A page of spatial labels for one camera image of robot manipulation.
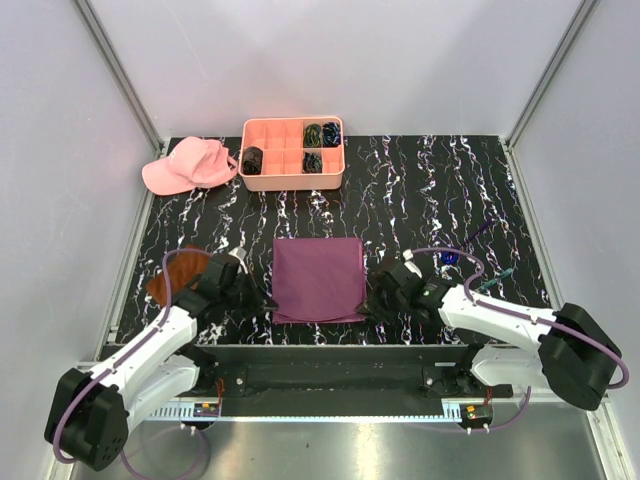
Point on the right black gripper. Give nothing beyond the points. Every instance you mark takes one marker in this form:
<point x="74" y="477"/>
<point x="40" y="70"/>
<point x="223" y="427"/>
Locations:
<point x="372" y="306"/>

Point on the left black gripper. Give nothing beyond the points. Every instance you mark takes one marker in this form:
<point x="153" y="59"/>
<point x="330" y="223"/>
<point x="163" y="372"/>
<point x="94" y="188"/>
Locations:
<point x="258" y="301"/>

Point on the purple cloth napkin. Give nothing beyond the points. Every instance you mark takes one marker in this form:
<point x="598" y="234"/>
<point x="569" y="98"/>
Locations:
<point x="318" y="280"/>

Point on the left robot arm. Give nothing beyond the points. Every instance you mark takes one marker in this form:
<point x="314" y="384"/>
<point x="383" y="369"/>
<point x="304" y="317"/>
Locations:
<point x="94" y="411"/>

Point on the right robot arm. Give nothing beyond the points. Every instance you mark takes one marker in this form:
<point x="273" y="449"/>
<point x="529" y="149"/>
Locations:
<point x="564" y="350"/>

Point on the brown cloth napkin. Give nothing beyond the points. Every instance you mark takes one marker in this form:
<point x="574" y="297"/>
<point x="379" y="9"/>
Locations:
<point x="181" y="269"/>

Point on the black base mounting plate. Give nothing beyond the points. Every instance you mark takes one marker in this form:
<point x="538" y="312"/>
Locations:
<point x="334" y="382"/>

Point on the blue small object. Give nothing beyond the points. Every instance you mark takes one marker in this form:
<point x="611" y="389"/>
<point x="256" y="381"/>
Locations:
<point x="449" y="258"/>

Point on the silver knife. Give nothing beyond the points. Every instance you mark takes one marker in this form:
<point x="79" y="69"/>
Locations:
<point x="487" y="285"/>

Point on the dark rolled sock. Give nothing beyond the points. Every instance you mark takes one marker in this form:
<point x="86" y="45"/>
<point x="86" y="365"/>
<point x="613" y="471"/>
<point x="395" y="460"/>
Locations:
<point x="252" y="161"/>

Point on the pink divided organizer box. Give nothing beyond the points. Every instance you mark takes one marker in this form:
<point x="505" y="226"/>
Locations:
<point x="300" y="153"/>

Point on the pink baseball cap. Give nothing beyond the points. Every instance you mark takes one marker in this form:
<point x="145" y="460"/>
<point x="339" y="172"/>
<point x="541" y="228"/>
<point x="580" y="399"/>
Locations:
<point x="193" y="163"/>

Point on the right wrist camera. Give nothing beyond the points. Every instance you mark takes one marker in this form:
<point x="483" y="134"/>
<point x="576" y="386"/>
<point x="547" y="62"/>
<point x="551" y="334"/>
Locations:
<point x="404" y="276"/>

